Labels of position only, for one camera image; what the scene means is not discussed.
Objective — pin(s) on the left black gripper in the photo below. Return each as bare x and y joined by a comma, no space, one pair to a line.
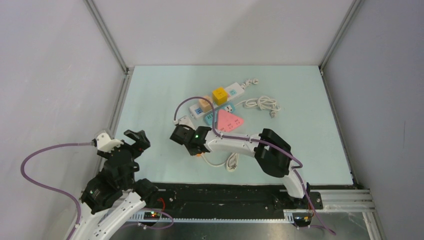
142,142

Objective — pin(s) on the beige cube socket adapter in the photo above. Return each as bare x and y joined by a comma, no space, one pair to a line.
204,103

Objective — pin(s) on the pink triangular power socket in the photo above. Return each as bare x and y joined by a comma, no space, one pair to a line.
228,122

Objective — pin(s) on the yellow cube socket adapter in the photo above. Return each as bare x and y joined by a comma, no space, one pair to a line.
219,96

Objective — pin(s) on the teal power strip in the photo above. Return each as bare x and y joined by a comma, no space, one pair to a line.
213,116

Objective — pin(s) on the white multicolour power strip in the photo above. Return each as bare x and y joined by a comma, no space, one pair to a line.
233,91

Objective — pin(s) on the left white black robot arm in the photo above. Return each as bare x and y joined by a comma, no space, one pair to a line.
114,195

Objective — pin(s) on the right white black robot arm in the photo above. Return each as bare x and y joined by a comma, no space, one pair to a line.
271,152

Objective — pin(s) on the left circuit board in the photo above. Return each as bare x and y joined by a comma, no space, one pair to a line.
151,215

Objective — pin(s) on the circuit board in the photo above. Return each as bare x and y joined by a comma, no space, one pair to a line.
151,215
301,221

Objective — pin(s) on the light green table mat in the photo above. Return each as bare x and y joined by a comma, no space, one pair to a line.
158,93

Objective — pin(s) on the right circuit board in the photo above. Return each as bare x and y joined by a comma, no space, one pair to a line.
301,221

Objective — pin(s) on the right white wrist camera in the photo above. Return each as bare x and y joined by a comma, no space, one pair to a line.
186,121

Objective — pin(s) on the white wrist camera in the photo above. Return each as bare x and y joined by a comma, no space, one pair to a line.
105,143
186,121

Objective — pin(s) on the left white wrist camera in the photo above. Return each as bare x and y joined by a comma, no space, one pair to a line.
105,143

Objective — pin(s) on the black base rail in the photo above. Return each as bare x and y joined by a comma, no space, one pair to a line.
229,201

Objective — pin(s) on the left aluminium frame post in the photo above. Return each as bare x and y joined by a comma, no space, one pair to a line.
105,32

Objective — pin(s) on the aluminium frame post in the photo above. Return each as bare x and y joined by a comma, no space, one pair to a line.
105,32
342,29

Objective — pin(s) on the right aluminium frame post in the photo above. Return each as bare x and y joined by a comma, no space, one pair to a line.
342,29

